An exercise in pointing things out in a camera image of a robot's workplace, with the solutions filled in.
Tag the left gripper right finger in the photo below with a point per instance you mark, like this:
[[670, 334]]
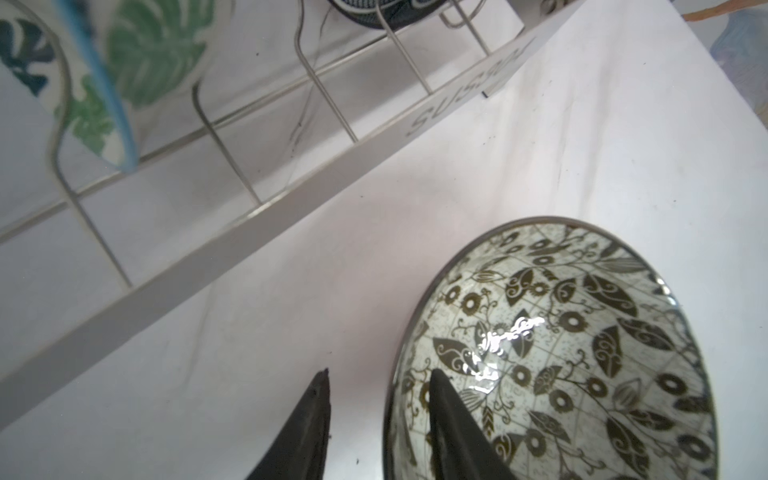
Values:
[[460, 450]]

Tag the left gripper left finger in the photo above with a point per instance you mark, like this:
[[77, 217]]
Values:
[[300, 449]]

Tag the green leaf bowl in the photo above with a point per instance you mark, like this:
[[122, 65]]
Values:
[[127, 61]]

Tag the dark blue patterned bowl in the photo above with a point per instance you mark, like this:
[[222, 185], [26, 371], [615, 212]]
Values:
[[397, 13]]

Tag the stainless steel dish rack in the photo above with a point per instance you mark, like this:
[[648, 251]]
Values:
[[299, 104]]

